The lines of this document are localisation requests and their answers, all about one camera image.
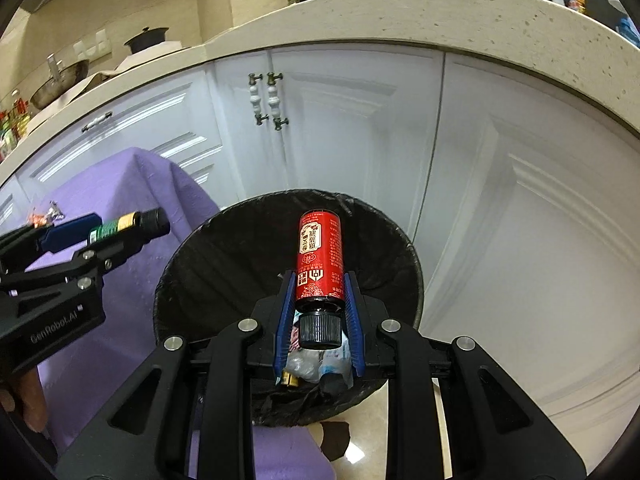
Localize clear plastic wrap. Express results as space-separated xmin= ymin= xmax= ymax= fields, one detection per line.
xmin=286 ymin=345 xmax=321 ymax=382

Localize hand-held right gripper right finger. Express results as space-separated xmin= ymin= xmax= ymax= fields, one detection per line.
xmin=342 ymin=270 xmax=588 ymax=480

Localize purple tablecloth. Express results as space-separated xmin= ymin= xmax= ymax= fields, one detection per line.
xmin=0 ymin=147 xmax=336 ymax=480

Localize vertical white cabinet handle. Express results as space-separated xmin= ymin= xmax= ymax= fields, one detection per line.
xmin=248 ymin=72 xmax=271 ymax=126
xmin=266 ymin=72 xmax=290 ymax=132

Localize horizontal white cabinet handle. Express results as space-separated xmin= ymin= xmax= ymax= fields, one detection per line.
xmin=81 ymin=111 xmax=113 ymax=132

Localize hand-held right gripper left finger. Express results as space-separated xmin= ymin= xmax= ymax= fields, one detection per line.
xmin=55 ymin=270 xmax=301 ymax=480

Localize brown wooden leg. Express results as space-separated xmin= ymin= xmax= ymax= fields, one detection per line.
xmin=320 ymin=421 xmax=351 ymax=461

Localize black pot with lid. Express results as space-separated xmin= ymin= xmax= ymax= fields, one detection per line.
xmin=124 ymin=26 xmax=170 ymax=53

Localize person's left hand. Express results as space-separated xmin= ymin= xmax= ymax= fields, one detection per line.
xmin=0 ymin=370 xmax=48 ymax=433

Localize red bottle black cap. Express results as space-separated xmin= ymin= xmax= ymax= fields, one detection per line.
xmin=292 ymin=208 xmax=346 ymax=350

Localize beige stone countertop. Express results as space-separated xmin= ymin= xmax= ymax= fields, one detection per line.
xmin=0 ymin=0 xmax=640 ymax=176

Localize small bottle yellow green label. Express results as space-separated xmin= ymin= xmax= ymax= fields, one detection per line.
xmin=87 ymin=207 xmax=171 ymax=247

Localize steel wok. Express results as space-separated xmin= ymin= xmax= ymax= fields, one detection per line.
xmin=30 ymin=54 xmax=91 ymax=111

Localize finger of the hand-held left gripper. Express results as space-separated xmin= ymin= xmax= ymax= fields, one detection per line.
xmin=0 ymin=230 xmax=153 ymax=301
xmin=0 ymin=212 xmax=103 ymax=271

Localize white wall switches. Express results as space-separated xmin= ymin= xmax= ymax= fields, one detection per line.
xmin=75 ymin=29 xmax=112 ymax=58

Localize trash bin with black liner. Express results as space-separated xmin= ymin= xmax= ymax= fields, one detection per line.
xmin=152 ymin=188 xmax=425 ymax=428

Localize blue pack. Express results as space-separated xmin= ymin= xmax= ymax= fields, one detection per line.
xmin=617 ymin=17 xmax=640 ymax=51

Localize group of condiment bottles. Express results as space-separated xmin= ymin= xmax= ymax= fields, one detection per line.
xmin=0 ymin=87 xmax=33 ymax=161

